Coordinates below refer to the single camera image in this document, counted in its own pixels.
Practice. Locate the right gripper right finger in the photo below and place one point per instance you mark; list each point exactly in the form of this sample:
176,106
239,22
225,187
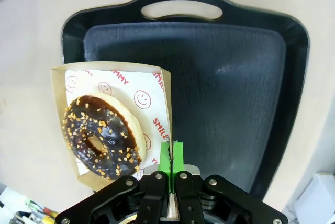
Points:
193,197

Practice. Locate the white smiley print paper liner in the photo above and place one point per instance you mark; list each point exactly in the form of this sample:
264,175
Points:
125,95

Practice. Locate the kraft cardboard food box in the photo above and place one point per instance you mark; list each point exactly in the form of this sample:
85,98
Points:
58,90

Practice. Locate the chocolate donut with nut bits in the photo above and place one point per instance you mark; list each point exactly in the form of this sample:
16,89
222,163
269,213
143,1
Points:
110,129

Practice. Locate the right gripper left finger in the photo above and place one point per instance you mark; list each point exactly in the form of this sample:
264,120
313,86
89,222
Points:
151,195

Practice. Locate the white box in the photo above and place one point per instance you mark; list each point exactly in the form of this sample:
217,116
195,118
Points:
316,200

